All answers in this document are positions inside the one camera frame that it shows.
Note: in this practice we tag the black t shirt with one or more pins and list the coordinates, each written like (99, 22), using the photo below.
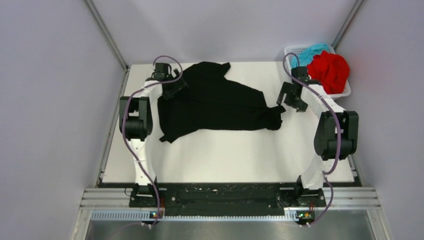
(212, 102)

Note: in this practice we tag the white plastic basket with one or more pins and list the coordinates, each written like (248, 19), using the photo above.
(293, 61)

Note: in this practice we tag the aluminium frame rail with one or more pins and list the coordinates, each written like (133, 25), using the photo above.
(344, 198)

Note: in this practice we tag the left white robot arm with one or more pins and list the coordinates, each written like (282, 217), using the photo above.
(136, 118)

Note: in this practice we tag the blue t shirt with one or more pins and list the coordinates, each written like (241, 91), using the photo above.
(306, 53)

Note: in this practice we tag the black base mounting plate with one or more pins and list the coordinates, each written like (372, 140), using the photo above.
(226, 199)

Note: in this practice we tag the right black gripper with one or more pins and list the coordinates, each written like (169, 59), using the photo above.
(301, 106)

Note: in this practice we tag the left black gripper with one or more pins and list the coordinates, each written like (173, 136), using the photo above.
(178, 84)

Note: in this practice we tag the white slotted cable duct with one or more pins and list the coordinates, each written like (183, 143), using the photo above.
(151, 215)

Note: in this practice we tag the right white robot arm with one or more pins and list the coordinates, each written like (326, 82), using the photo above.
(336, 135)

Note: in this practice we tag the red t shirt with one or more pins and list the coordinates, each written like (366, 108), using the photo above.
(331, 70)

